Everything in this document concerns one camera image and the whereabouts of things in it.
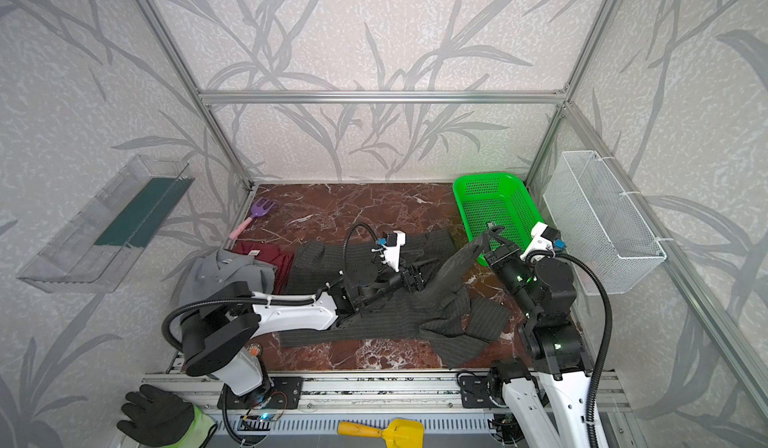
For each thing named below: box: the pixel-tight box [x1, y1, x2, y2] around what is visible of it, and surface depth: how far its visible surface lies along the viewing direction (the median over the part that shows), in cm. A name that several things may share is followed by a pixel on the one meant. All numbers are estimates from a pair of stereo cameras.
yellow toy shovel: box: [337, 418, 425, 448], surface depth 68 cm
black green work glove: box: [117, 384, 217, 448], surface depth 71 cm
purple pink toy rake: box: [228, 197, 275, 240], surface depth 113 cm
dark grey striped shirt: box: [280, 228, 513, 367], surface depth 81 cm
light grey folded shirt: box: [177, 249, 278, 311], surface depth 90 cm
